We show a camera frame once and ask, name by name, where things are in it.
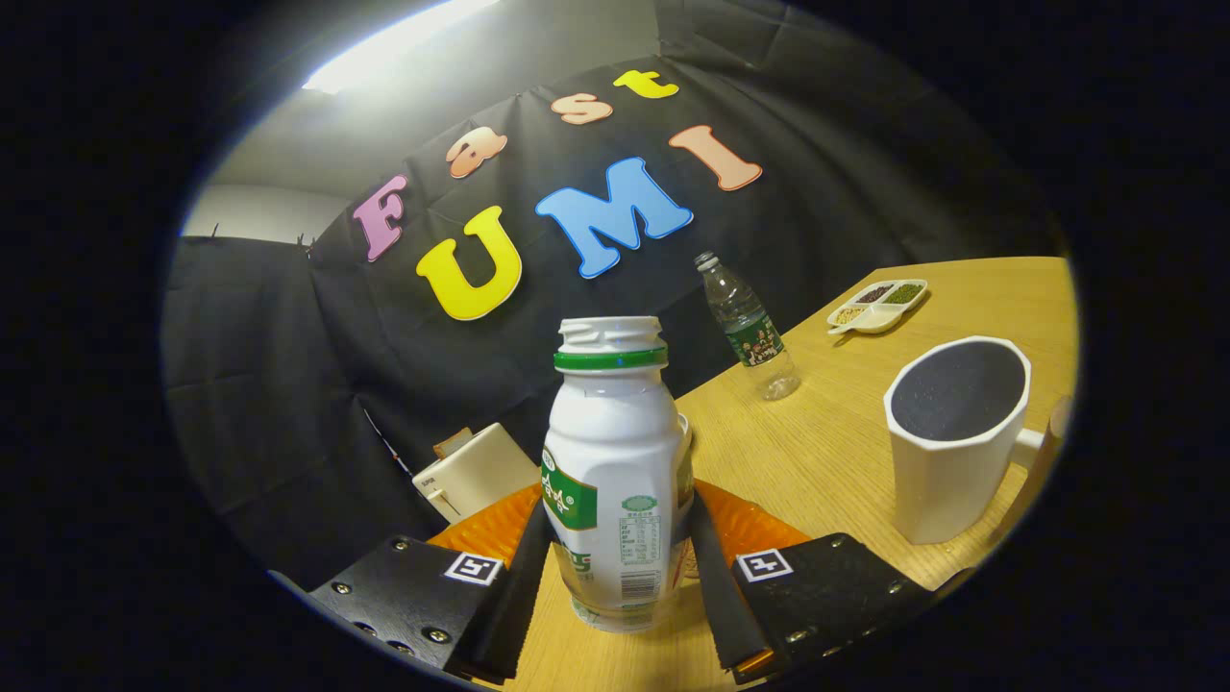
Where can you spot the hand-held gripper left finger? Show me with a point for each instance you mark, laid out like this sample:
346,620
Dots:
509,596

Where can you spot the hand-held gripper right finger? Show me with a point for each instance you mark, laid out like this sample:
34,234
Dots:
723,596

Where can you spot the white juice bottle green label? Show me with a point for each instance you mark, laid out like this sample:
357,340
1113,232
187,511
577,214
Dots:
615,452

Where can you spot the clear plastic water bottle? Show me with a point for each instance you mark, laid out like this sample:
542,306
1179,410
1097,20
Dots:
754,336

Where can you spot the cream toaster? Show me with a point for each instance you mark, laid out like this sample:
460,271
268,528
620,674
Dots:
480,471

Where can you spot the toast slice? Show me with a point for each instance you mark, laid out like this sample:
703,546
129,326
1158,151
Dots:
452,444

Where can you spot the wooden table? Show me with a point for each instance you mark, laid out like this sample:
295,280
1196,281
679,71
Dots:
826,452

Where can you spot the black backdrop cloth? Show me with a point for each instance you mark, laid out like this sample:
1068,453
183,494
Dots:
288,384

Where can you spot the white divided snack tray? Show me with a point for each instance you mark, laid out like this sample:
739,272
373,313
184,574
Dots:
874,319

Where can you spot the ceiling light panel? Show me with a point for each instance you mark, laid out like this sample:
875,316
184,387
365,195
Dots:
394,43

